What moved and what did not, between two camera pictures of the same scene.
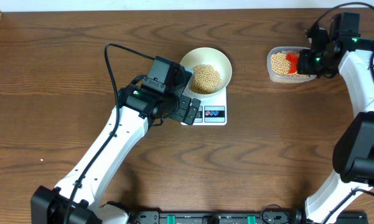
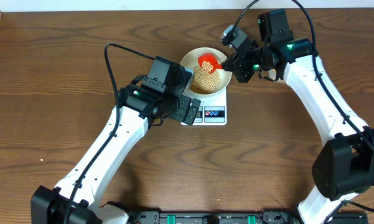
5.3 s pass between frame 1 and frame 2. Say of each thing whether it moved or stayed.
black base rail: stayed
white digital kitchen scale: stayed
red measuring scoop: moved
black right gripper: moved
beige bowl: stayed
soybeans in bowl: stayed
